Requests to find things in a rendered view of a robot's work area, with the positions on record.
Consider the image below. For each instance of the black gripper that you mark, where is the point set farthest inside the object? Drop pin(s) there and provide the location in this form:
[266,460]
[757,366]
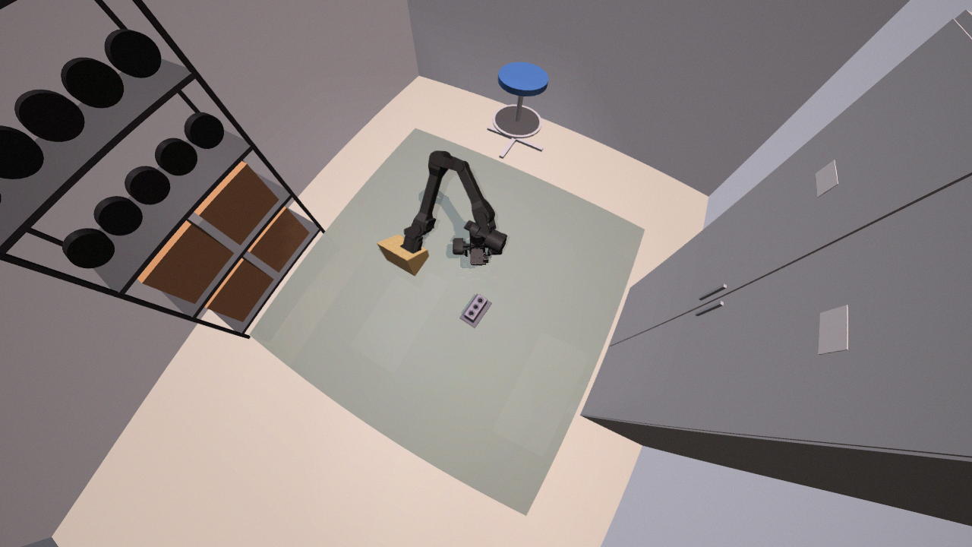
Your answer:
[460,247]

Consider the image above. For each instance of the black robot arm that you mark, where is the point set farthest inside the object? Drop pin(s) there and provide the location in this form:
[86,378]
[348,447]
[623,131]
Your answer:
[479,231]

